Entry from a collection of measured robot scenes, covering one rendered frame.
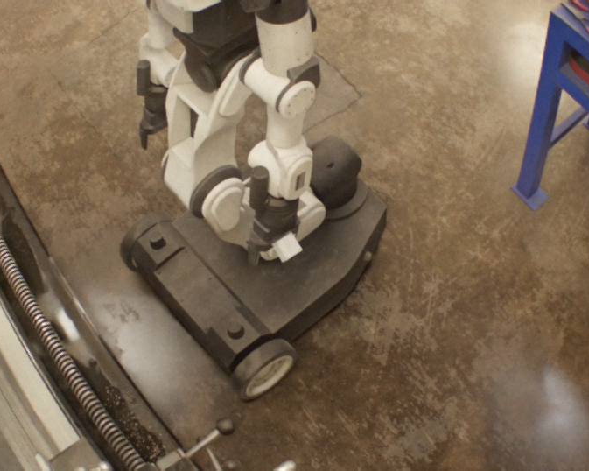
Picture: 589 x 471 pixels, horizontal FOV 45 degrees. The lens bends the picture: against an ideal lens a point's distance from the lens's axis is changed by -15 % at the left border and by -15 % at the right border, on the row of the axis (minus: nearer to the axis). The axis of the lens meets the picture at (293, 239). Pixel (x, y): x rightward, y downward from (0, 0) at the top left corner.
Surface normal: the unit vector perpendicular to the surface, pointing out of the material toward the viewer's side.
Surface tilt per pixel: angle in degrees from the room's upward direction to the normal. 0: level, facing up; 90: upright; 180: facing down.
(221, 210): 90
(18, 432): 0
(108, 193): 0
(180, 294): 0
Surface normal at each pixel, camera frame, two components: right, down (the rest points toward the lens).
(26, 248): -0.07, -0.50
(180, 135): 0.65, 0.64
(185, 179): -0.72, 0.33
